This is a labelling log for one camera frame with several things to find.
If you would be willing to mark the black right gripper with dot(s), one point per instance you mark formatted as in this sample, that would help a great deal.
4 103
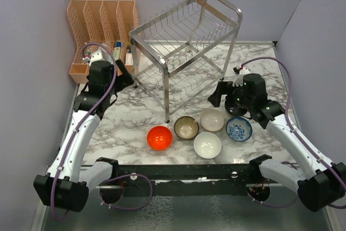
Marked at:
224 87

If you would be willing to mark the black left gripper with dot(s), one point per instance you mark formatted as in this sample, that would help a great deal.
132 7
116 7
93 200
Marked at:
124 80

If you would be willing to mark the dark patterned cream-inside bowl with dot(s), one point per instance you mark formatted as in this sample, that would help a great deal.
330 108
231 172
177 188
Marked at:
186 128

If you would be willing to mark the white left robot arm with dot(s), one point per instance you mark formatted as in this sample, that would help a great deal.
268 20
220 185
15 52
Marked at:
64 185

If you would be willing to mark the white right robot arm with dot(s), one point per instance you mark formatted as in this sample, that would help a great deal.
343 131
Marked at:
319 181

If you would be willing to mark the cream bottle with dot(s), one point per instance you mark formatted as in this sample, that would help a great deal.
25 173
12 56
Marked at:
128 57

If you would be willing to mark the white blue tube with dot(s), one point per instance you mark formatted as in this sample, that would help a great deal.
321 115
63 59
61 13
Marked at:
117 50

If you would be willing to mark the beige speckled bowl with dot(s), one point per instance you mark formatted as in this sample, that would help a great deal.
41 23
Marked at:
212 120

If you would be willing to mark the blue and white bowl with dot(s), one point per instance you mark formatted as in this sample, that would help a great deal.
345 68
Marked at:
238 129

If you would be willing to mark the peach plastic file organizer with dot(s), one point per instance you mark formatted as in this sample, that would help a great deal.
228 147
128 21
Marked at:
102 21

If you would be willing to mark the red bowl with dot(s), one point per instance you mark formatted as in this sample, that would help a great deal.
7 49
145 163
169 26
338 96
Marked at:
159 138

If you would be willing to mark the steel wire dish rack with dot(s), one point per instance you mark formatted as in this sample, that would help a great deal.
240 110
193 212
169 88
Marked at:
184 50

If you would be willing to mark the black aluminium frame rail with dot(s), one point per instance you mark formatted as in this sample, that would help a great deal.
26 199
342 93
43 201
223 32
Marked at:
181 179

